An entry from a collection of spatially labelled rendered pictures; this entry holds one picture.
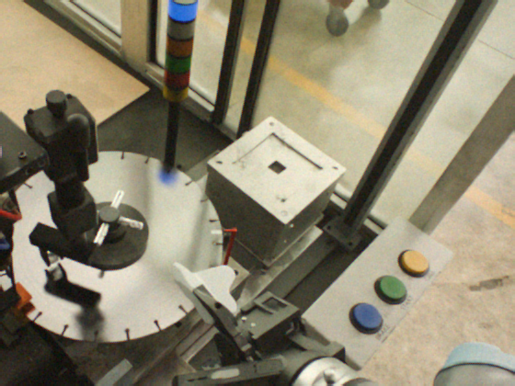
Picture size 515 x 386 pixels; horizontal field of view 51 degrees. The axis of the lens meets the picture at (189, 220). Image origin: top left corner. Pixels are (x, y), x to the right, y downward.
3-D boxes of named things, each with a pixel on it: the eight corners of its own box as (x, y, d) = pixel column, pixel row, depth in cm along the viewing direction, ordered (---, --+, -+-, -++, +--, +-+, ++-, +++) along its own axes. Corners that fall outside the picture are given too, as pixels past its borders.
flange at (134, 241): (133, 277, 75) (133, 268, 73) (59, 255, 76) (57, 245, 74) (158, 216, 81) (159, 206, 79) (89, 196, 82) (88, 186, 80)
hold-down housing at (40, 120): (85, 201, 67) (69, 70, 50) (105, 228, 64) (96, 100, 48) (44, 221, 65) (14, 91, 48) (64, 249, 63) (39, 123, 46)
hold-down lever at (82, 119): (66, 85, 50) (38, 91, 48) (101, 116, 47) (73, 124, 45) (68, 155, 55) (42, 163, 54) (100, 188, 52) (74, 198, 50)
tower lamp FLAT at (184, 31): (180, 19, 86) (181, 2, 84) (200, 32, 84) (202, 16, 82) (160, 29, 84) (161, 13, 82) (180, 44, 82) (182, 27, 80)
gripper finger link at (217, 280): (205, 246, 65) (253, 306, 61) (165, 269, 63) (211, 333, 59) (209, 232, 62) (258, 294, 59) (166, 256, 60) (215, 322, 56)
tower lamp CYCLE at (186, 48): (178, 36, 89) (180, 20, 86) (199, 50, 87) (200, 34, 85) (159, 47, 87) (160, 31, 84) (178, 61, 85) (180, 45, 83)
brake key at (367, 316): (360, 304, 83) (364, 298, 81) (382, 322, 81) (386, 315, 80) (345, 321, 81) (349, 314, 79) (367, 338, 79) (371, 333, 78)
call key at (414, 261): (406, 252, 89) (411, 245, 87) (428, 266, 88) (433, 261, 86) (394, 266, 87) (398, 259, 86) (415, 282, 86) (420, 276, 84)
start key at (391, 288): (383, 277, 86) (389, 270, 84) (406, 293, 84) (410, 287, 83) (370, 292, 84) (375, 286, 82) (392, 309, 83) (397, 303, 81)
